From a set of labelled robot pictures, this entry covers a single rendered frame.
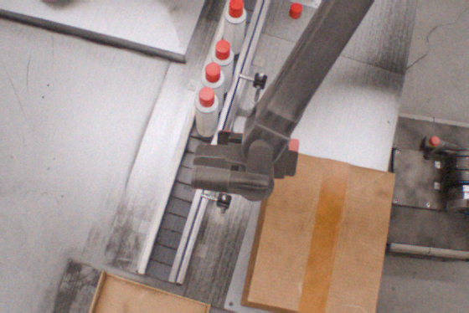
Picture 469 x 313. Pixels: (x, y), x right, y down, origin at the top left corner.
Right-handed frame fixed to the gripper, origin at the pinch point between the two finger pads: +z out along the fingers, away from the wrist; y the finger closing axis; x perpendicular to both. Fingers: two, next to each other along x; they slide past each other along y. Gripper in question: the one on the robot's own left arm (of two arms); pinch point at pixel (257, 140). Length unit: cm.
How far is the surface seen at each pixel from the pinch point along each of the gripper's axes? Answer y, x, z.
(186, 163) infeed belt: 15.3, 16.7, 24.0
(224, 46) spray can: 9.0, -12.5, 21.6
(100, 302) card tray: 31, 46, 5
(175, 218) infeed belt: 15.9, 27.1, 15.5
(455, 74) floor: -90, 10, 145
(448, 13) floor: -89, -15, 166
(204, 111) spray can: 11.4, 0.9, 16.1
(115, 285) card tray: 28, 43, 8
